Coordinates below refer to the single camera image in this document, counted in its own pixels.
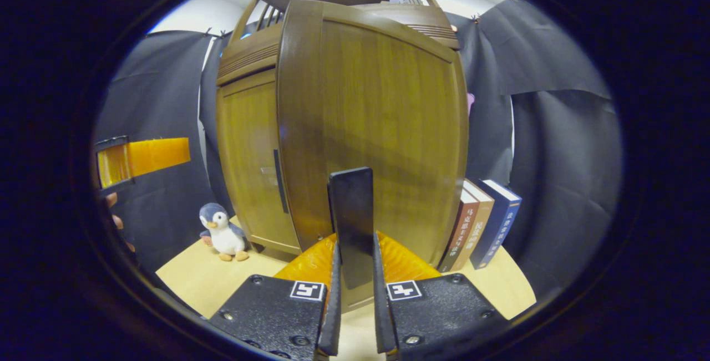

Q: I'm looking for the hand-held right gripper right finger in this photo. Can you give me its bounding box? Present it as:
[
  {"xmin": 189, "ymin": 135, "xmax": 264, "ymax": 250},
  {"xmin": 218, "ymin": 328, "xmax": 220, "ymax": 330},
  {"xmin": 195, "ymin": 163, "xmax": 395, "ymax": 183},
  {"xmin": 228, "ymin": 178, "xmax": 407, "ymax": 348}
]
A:
[{"xmin": 372, "ymin": 231, "xmax": 508, "ymax": 361}]

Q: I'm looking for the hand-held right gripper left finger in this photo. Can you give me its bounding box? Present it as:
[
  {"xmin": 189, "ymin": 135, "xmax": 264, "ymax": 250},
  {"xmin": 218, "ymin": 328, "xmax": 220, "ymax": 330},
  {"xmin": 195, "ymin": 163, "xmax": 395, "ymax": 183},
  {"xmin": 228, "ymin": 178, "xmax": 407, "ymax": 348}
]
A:
[{"xmin": 208, "ymin": 233, "xmax": 342, "ymax": 361}]

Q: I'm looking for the black door handle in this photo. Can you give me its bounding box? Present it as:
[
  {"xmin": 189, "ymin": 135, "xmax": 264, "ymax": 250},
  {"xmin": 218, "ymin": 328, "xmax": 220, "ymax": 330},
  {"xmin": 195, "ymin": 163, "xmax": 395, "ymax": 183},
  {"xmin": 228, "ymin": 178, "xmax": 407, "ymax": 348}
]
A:
[
  {"xmin": 327, "ymin": 167, "xmax": 375, "ymax": 289},
  {"xmin": 273, "ymin": 149, "xmax": 289, "ymax": 215}
]

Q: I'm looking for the wooden double-door shoe cabinet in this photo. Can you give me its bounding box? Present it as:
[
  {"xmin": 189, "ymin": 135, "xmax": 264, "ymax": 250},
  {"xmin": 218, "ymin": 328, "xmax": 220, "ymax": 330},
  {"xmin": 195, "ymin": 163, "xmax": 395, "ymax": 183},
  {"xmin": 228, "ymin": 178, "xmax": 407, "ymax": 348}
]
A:
[{"xmin": 215, "ymin": 0, "xmax": 461, "ymax": 256}]

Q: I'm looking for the dark brown hardcover book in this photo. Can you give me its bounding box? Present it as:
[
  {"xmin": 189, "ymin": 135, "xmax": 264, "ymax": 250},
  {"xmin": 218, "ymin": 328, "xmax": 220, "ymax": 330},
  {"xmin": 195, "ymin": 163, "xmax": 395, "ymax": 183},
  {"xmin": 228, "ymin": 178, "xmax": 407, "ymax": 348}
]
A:
[{"xmin": 437, "ymin": 188, "xmax": 480, "ymax": 273}]

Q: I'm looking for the penguin plush toy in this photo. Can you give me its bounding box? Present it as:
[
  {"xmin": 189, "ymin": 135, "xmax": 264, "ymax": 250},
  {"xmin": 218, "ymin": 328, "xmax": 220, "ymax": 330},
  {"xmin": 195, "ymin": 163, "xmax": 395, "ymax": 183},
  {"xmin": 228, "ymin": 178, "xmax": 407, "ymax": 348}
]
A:
[{"xmin": 199, "ymin": 202, "xmax": 250, "ymax": 262}]

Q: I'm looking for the tan hardcover book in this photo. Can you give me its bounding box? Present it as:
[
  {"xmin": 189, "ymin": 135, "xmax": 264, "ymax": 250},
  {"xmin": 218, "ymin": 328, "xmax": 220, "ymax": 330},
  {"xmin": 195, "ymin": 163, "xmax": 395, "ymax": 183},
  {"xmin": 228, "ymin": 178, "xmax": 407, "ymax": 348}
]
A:
[{"xmin": 452, "ymin": 179, "xmax": 495, "ymax": 270}]

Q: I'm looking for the blue hardcover book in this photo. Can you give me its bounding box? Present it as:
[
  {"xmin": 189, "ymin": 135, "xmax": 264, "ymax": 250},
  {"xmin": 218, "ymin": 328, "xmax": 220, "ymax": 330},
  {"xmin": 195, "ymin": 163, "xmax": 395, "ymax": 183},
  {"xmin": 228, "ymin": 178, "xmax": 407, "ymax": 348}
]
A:
[{"xmin": 470, "ymin": 179, "xmax": 523, "ymax": 270}]

